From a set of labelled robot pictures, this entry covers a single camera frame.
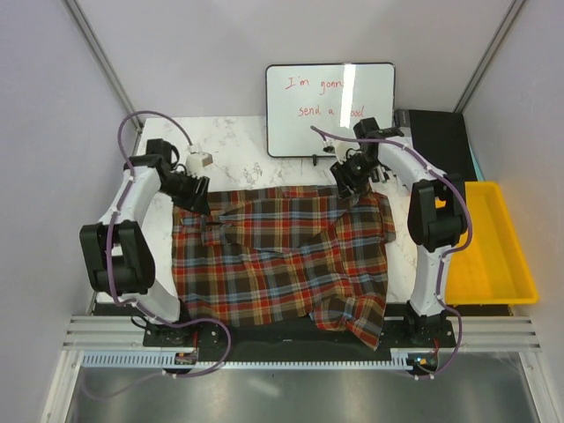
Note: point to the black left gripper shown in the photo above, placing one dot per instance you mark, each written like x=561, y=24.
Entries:
x=196, y=203

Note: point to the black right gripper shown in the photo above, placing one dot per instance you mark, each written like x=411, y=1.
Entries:
x=345, y=184

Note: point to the plaid long sleeve shirt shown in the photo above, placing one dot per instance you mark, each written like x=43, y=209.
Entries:
x=264, y=256

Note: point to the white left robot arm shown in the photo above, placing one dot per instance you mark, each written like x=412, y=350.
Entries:
x=117, y=256

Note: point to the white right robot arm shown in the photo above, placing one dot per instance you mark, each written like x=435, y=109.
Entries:
x=438, y=218

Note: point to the small whiteboard with stand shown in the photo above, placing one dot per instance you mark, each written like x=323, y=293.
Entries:
x=332, y=97

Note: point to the black flat box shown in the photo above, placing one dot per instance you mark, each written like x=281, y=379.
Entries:
x=441, y=137

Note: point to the yellow plastic bin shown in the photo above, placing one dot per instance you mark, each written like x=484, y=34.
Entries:
x=493, y=269

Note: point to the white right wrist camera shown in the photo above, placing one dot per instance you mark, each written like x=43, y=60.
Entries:
x=337, y=148

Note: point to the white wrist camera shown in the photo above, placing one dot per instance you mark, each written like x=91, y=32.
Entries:
x=337, y=148
x=196, y=162

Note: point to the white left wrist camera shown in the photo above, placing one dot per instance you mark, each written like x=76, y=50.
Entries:
x=196, y=162

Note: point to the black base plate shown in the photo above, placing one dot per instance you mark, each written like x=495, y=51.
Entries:
x=291, y=340

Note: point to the white slotted cable duct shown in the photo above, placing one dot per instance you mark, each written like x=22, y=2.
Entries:
x=181, y=361

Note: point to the aluminium extrusion rail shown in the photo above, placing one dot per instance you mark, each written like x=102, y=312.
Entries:
x=480, y=334

